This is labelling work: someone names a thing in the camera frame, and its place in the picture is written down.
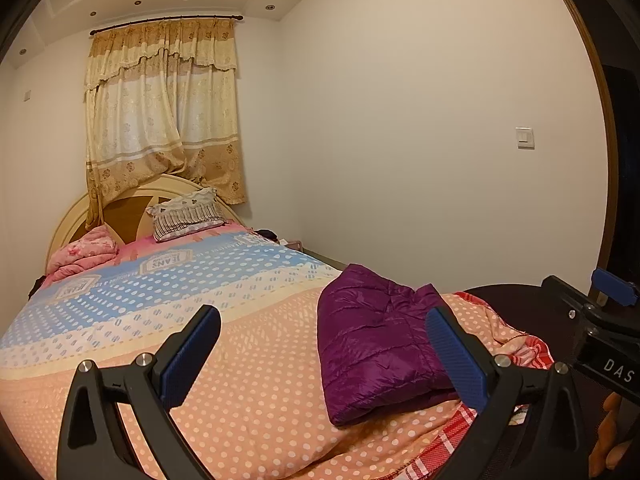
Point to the striped pillow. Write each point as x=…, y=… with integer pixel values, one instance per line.
x=187, y=215

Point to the person's right hand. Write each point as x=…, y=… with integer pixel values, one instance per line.
x=607, y=435

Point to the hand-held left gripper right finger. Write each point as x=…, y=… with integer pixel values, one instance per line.
x=457, y=360

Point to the white wall switch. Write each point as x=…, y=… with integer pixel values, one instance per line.
x=525, y=137

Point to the dark curtain rod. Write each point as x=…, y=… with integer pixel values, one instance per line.
x=165, y=19

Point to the polka dot bed blanket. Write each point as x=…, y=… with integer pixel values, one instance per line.
x=250, y=385

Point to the red plaid blanket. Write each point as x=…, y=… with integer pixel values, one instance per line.
x=450, y=440

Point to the purple puffer jacket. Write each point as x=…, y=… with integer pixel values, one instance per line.
x=370, y=340

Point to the pink floral quilt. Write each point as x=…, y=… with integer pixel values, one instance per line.
x=82, y=255

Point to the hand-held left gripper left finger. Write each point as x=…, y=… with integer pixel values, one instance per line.
x=192, y=350

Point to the cream wooden bed headboard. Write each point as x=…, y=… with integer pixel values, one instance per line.
x=120, y=210

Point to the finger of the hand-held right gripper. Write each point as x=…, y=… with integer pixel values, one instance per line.
x=572, y=297
x=614, y=286

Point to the brown wooden door frame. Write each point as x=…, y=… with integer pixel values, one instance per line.
x=607, y=110

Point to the beige floral curtain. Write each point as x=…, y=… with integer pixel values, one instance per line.
x=150, y=110

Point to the dark cloth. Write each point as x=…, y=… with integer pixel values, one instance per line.
x=269, y=234

